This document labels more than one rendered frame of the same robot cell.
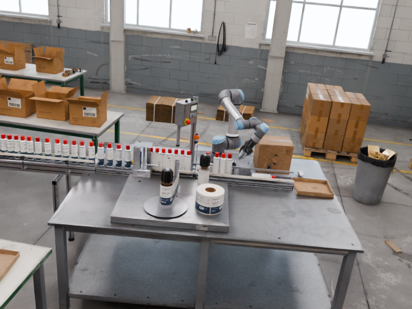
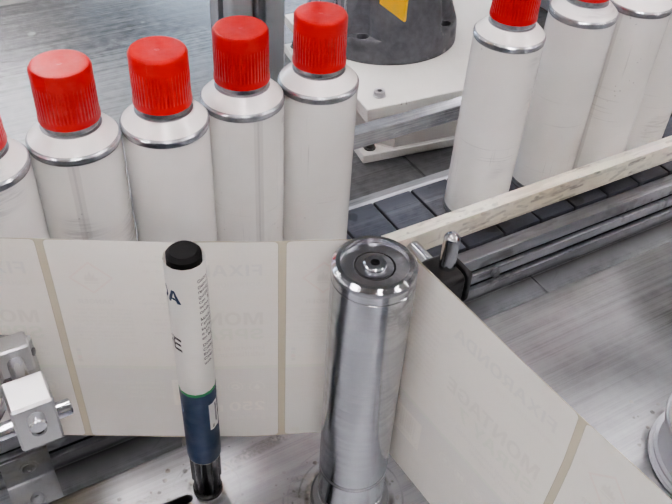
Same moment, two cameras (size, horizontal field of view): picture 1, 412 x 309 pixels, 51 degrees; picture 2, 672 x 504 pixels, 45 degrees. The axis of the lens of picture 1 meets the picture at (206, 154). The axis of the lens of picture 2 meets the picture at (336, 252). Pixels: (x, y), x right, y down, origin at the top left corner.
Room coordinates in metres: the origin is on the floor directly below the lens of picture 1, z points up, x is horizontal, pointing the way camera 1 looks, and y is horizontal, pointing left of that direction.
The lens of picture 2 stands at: (2.86, 0.37, 1.30)
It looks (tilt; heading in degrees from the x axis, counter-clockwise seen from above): 42 degrees down; 328
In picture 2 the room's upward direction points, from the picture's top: 4 degrees clockwise
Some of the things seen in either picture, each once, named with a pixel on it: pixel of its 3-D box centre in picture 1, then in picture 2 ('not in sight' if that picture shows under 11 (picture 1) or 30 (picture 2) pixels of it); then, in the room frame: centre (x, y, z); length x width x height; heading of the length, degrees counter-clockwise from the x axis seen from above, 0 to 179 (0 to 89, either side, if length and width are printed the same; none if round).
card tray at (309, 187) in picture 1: (312, 187); not in sight; (3.26, -0.92, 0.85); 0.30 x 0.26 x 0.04; 90
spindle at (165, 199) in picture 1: (166, 187); not in sight; (2.66, 0.25, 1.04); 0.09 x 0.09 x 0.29
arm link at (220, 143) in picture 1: (219, 143); not in sight; (3.55, -0.11, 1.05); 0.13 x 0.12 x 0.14; 119
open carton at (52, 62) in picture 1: (48, 60); not in sight; (6.81, 2.64, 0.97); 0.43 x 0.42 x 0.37; 169
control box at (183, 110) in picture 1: (186, 112); not in sight; (3.34, 0.19, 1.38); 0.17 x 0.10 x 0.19; 145
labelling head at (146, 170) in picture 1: (143, 159); not in sight; (3.16, 0.50, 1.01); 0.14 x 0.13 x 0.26; 90
